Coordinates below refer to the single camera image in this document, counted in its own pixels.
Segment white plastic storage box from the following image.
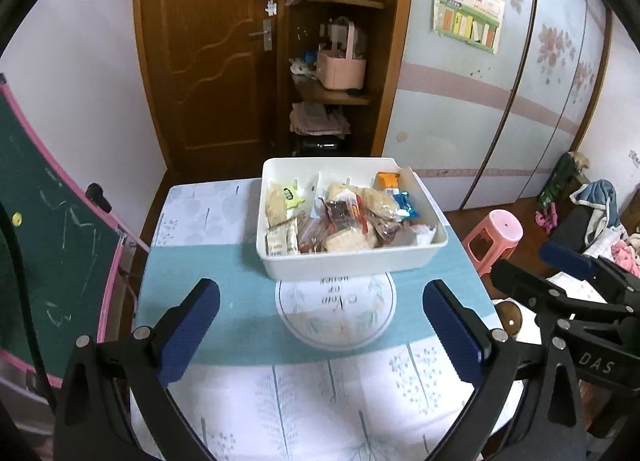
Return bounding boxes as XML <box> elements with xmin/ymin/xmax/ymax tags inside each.
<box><xmin>256</xmin><ymin>157</ymin><xmax>450</xmax><ymax>282</ymax></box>

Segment metal door handle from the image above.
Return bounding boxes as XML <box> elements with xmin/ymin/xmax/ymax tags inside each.
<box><xmin>248</xmin><ymin>18</ymin><xmax>274</xmax><ymax>51</ymax></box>

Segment pile of assorted snack packets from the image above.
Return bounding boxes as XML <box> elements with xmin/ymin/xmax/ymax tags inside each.
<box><xmin>265</xmin><ymin>171</ymin><xmax>439</xmax><ymax>257</ymax></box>

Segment pink plastic stool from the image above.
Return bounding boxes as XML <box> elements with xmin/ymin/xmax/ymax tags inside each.
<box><xmin>462</xmin><ymin>210</ymin><xmax>524</xmax><ymax>277</ymax></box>

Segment green box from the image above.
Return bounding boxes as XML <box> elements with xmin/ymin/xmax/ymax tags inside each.
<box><xmin>537</xmin><ymin>152</ymin><xmax>591</xmax><ymax>210</ymax></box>

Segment pink toy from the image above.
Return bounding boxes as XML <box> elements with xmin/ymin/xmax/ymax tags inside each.
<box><xmin>534</xmin><ymin>206</ymin><xmax>559</xmax><ymax>235</ymax></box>

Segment wooden corner shelf unit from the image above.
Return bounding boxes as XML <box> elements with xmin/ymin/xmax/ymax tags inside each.
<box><xmin>277</xmin><ymin>0</ymin><xmax>419</xmax><ymax>160</ymax></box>

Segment leaf print tablecloth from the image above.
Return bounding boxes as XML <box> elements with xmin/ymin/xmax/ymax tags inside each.
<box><xmin>131</xmin><ymin>178</ymin><xmax>507</xmax><ymax>461</ymax></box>

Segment small shelf clutter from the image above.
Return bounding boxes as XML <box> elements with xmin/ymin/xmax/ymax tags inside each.
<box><xmin>290</xmin><ymin>51</ymin><xmax>319</xmax><ymax>80</ymax></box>

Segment floral sliding door wardrobe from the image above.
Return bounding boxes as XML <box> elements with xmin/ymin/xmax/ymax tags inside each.
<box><xmin>382</xmin><ymin>0</ymin><xmax>614</xmax><ymax>212</ymax></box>

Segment folded pink cloths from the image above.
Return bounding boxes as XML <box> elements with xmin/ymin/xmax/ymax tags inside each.
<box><xmin>289</xmin><ymin>102</ymin><xmax>351</xmax><ymax>136</ymax></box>

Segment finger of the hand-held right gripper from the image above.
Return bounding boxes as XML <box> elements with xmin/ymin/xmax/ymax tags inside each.
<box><xmin>490</xmin><ymin>259</ymin><xmax>627</xmax><ymax>323</ymax></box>
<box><xmin>539</xmin><ymin>240</ymin><xmax>640</xmax><ymax>293</ymax></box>

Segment wall poster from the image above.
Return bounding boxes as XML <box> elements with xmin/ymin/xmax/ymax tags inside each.
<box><xmin>432</xmin><ymin>0</ymin><xmax>505</xmax><ymax>53</ymax></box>

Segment brown wooden door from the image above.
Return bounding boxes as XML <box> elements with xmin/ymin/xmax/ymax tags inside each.
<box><xmin>132</xmin><ymin>0</ymin><xmax>282</xmax><ymax>178</ymax></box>

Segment green chalkboard with pink frame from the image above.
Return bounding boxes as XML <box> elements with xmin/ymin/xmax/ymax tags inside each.
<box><xmin>0</xmin><ymin>74</ymin><xmax>151</xmax><ymax>383</ymax></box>

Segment dark container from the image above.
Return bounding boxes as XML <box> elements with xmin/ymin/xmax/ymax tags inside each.
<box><xmin>300</xmin><ymin>136</ymin><xmax>347</xmax><ymax>152</ymax></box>

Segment clear packet of yellow snack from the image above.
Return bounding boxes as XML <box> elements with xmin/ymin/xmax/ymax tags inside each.
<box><xmin>360</xmin><ymin>189</ymin><xmax>401</xmax><ymax>222</ymax></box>

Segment pink garment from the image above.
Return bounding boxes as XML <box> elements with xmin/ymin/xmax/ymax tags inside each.
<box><xmin>612</xmin><ymin>236</ymin><xmax>640</xmax><ymax>278</ymax></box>

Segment pale cracker packet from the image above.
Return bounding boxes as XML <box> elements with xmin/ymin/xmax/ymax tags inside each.
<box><xmin>267</xmin><ymin>186</ymin><xmax>289</xmax><ymax>228</ymax></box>

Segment black chalkboard knob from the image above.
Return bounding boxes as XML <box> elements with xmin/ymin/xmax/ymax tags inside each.
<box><xmin>85</xmin><ymin>183</ymin><xmax>112</xmax><ymax>214</ymax></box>

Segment black cable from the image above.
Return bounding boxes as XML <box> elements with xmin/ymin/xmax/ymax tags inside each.
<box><xmin>0</xmin><ymin>201</ymin><xmax>62</xmax><ymax>413</ymax></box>

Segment pink handled basket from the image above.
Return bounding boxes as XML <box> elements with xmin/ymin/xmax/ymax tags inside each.
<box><xmin>316</xmin><ymin>21</ymin><xmax>368</xmax><ymax>91</ymax></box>

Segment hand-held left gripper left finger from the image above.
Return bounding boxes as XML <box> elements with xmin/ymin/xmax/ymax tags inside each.
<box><xmin>52</xmin><ymin>277</ymin><xmax>221</xmax><ymax>461</ymax></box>

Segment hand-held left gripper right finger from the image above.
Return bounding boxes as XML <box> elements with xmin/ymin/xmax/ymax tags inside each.
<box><xmin>422</xmin><ymin>279</ymin><xmax>589</xmax><ymax>461</ymax></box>

